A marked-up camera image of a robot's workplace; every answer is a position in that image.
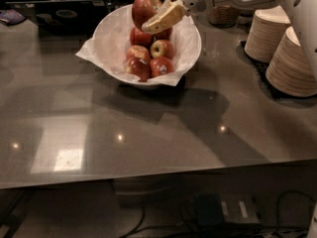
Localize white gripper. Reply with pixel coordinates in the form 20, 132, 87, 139
142, 0, 214, 35

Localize red-yellow apple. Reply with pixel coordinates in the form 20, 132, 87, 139
132, 0, 162, 30

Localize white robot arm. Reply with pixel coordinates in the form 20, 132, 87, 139
142, 0, 317, 77

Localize back right red apple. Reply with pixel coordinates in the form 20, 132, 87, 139
155, 28, 172, 40

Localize red apple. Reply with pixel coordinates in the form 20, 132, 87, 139
126, 45, 151, 62
126, 57, 151, 82
130, 27, 154, 48
150, 40, 174, 60
155, 28, 172, 40

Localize right middle red apple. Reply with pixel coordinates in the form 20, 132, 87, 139
150, 40, 174, 60

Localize back left red apple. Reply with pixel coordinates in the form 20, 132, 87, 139
130, 27, 154, 48

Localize left middle red apple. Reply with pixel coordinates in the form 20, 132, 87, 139
126, 45, 151, 62

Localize front right stickered apple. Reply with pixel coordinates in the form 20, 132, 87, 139
150, 57, 174, 77

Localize white bowl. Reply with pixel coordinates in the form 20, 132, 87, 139
91, 2, 202, 91

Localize front left red apple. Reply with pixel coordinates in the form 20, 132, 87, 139
126, 57, 151, 82

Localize glass jar with granola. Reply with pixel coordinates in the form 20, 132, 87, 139
207, 5, 240, 28

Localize white paper liner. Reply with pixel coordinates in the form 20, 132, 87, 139
75, 2, 200, 87

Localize black laptop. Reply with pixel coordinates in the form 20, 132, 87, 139
6, 0, 114, 35

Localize rear stack paper plates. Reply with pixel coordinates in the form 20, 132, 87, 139
245, 6, 290, 63

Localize stack paper plates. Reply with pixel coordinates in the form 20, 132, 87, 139
265, 27, 317, 97
245, 6, 290, 63

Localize black rubber mat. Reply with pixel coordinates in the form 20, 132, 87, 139
239, 41, 317, 101

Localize front stack paper plates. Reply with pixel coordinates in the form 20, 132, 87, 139
265, 27, 317, 97

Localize dark blue wallet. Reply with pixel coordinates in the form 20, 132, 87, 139
0, 9, 26, 26

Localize dark power box under table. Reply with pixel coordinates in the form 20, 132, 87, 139
194, 193, 263, 226

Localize black cable on floor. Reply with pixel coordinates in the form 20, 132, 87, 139
118, 190, 315, 238

